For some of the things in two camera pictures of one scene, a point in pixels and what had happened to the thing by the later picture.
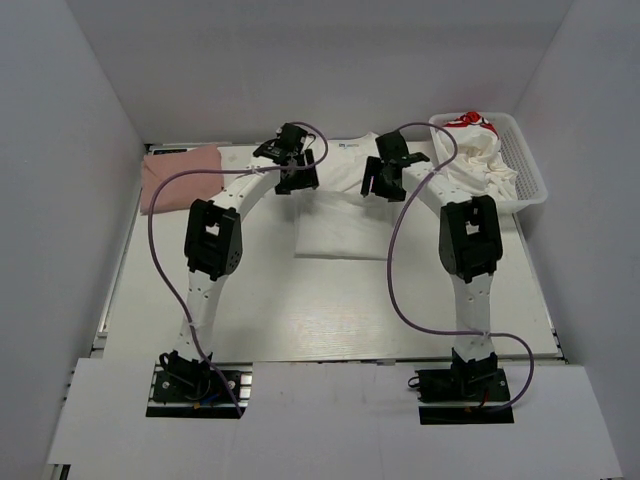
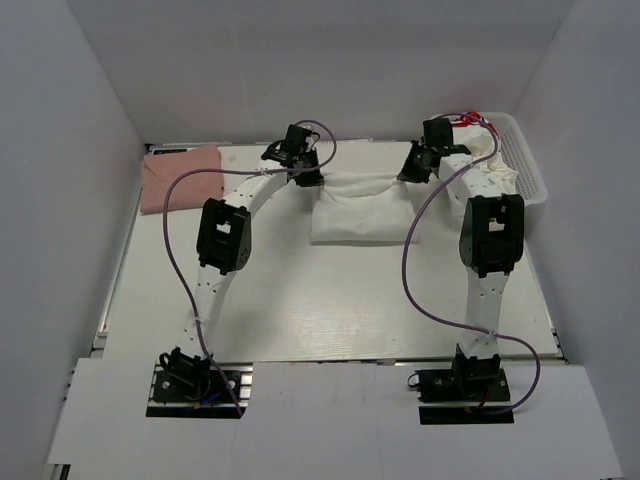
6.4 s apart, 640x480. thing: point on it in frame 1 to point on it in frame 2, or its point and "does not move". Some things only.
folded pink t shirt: [182, 188] does not move
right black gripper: [375, 166] to [410, 173]
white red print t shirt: [474, 167] does not move
